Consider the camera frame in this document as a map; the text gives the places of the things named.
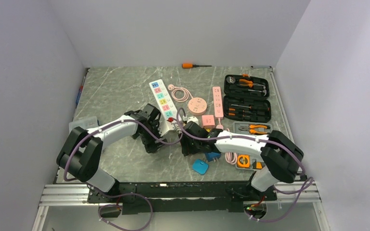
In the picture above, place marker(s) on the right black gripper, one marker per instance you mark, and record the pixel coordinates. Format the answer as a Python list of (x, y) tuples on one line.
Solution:
[(184, 141)]

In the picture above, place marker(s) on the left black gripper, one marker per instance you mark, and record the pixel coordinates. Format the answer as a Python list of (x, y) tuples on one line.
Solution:
[(150, 145)]

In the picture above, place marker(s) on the white power strip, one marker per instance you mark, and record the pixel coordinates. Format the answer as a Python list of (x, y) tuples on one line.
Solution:
[(164, 101)]

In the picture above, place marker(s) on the light blue cube adapter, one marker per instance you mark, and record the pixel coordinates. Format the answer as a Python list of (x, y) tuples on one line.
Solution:
[(200, 166)]

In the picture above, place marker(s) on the dark blue cube adapter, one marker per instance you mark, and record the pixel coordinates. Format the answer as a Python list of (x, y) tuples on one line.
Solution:
[(213, 156)]

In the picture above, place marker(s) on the pink cube adapter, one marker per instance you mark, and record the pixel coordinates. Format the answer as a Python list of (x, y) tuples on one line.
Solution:
[(208, 122)]

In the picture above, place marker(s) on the pink power strip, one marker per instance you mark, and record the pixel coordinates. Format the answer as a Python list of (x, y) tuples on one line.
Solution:
[(217, 102)]

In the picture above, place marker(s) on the grey tool tray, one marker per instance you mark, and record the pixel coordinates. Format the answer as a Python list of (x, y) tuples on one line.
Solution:
[(246, 128)]

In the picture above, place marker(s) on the clear plastic screw box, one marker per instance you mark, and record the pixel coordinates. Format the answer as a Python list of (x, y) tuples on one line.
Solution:
[(85, 123)]

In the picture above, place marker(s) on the black tool case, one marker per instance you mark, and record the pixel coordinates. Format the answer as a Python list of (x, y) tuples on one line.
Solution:
[(246, 104)]

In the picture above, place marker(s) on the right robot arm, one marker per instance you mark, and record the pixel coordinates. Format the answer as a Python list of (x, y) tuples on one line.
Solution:
[(282, 157)]

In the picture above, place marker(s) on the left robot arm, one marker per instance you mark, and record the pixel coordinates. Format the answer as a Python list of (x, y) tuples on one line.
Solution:
[(81, 152)]

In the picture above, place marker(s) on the orange tape measure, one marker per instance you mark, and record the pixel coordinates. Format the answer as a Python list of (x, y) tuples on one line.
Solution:
[(243, 161)]

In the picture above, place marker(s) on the blue red pen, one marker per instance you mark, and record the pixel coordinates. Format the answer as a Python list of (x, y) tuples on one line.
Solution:
[(80, 91)]

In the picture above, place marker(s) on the orange pliers in case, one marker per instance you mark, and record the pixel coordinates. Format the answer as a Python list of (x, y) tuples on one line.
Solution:
[(245, 83)]

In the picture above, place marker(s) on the orange handled screwdriver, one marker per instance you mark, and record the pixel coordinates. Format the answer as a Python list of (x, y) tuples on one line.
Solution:
[(190, 65)]

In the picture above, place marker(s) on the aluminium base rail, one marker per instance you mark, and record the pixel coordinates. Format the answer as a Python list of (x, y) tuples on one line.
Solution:
[(81, 194)]

